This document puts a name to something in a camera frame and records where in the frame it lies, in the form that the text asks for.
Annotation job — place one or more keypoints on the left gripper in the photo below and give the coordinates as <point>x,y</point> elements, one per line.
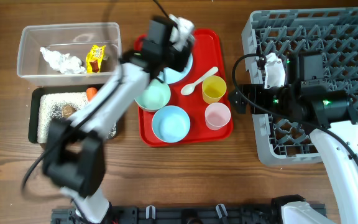
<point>179,65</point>

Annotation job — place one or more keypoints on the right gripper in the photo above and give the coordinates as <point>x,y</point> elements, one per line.
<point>257,91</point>

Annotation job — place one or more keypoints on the green bowl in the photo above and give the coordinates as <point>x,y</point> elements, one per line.
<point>155,96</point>

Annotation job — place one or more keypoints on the blue bowl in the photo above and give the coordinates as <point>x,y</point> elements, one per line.
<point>171,124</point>

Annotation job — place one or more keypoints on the yellow snack wrapper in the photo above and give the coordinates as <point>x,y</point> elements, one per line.
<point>94,59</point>

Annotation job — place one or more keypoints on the orange carrot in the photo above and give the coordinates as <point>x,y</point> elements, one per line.
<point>91,93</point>

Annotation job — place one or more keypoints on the white tissue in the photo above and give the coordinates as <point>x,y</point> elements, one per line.
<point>63,63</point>

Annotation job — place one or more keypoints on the brown food lump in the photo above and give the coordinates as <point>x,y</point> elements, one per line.
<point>67,111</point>

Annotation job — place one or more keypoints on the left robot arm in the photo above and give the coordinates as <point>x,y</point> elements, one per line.
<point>74,154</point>

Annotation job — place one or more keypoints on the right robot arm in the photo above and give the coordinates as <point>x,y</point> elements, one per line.
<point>295,89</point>

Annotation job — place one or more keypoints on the grey dishwasher rack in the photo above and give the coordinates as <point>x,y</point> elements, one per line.
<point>334,32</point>

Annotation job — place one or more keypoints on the black waste tray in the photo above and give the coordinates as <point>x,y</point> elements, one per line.
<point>35,104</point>

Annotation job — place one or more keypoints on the light blue plate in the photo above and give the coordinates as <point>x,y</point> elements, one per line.
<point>171,76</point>

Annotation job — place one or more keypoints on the white plastic spoon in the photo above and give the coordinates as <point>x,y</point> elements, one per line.
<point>189,88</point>

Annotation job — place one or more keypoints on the pink plastic cup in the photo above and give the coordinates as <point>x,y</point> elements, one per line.
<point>217,115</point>

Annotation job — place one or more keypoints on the yellow plastic cup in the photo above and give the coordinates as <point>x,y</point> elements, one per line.
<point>213,89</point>

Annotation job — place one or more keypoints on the red plastic tray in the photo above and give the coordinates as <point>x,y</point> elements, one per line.
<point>206,54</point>

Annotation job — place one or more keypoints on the clear plastic bin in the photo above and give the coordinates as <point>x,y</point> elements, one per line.
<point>74,39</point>

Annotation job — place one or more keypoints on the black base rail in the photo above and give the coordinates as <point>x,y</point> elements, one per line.
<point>256,213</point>

